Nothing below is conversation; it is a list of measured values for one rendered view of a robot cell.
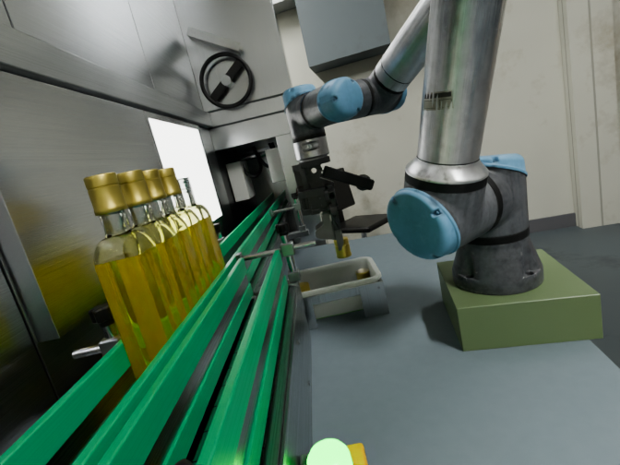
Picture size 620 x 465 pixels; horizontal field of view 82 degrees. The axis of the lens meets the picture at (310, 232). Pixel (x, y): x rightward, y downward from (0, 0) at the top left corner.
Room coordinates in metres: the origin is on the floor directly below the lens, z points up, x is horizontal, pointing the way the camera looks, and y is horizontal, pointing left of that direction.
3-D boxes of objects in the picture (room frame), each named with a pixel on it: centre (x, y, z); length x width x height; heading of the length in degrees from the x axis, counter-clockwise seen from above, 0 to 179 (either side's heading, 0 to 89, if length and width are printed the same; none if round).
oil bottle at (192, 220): (0.60, 0.21, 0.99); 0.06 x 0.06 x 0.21; 88
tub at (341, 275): (0.84, -0.03, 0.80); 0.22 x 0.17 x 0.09; 87
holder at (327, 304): (0.84, 0.00, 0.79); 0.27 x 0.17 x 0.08; 87
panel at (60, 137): (0.88, 0.33, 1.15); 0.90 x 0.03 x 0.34; 177
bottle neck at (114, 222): (0.43, 0.22, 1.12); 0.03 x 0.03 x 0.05
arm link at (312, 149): (0.82, -0.05, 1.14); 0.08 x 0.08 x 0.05
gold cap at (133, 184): (0.49, 0.21, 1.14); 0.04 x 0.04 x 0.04
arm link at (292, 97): (0.82, -0.05, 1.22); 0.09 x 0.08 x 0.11; 31
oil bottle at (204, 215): (0.66, 0.20, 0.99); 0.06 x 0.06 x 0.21; 87
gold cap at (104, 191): (0.43, 0.22, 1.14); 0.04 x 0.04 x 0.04
